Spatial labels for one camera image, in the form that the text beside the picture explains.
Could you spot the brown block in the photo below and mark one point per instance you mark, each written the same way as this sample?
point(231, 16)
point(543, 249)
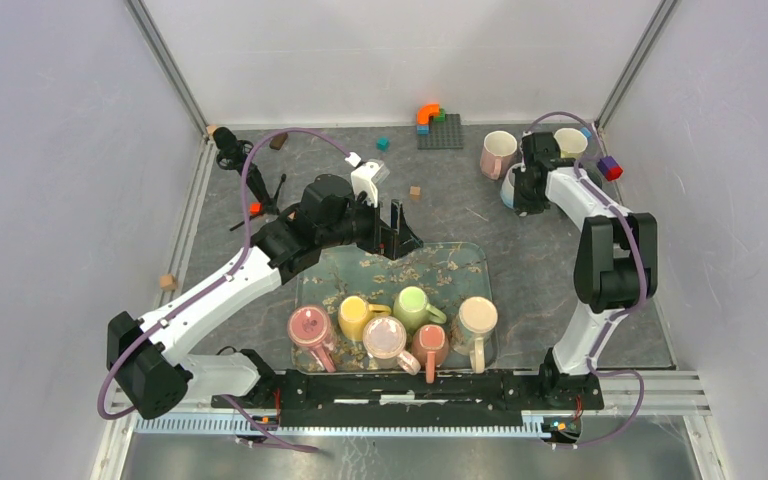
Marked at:
point(277, 142)

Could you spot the yellow mug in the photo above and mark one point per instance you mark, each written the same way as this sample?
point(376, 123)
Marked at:
point(354, 313)

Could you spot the grey lego baseplate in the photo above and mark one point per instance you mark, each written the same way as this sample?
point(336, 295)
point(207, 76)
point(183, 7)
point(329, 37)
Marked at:
point(441, 135)

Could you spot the cream and green mug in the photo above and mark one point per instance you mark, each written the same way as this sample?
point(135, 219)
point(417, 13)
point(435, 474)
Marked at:
point(470, 331)

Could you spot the tan cube at left edge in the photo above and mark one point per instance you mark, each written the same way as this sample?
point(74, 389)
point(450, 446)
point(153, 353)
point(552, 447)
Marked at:
point(168, 283)

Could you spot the purple and red block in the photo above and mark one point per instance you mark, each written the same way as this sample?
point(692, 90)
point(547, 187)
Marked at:
point(610, 169)

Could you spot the light blue mug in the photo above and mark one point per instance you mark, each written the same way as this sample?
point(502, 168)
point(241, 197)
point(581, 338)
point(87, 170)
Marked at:
point(507, 188)

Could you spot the light green mug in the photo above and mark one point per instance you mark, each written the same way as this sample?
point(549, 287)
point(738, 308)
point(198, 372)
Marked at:
point(413, 309)

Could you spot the dark teal mug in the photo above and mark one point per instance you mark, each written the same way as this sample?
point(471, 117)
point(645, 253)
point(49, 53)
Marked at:
point(595, 177)

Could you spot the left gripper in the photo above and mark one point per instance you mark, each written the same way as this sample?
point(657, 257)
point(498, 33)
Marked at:
point(393, 243)

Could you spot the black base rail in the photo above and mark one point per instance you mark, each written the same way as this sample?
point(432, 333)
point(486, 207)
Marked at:
point(495, 398)

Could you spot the small teal cube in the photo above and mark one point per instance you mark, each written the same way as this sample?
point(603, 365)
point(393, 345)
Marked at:
point(383, 144)

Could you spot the orange curved block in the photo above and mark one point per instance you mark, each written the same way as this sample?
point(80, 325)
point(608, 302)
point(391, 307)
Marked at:
point(427, 113)

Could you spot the light pink hexagonal mug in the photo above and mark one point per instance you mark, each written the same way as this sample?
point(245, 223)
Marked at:
point(498, 152)

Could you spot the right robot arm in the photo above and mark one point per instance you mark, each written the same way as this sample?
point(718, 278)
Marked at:
point(616, 263)

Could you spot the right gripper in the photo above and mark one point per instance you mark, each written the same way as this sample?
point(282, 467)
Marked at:
point(522, 204)

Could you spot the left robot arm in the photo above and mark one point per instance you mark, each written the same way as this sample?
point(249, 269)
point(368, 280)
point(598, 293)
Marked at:
point(145, 356)

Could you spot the coral mug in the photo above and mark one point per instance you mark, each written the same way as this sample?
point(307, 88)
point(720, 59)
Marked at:
point(431, 347)

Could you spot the yellow-green hexagonal mug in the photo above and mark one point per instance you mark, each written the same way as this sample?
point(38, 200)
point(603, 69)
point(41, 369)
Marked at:
point(571, 142)

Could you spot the pale pink mug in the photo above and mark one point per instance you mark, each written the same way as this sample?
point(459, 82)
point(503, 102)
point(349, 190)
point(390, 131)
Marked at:
point(385, 341)

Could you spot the floral teal tray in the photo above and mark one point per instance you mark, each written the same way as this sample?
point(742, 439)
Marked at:
point(448, 272)

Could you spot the red-pink mug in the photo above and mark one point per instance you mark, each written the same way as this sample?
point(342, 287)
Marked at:
point(310, 328)

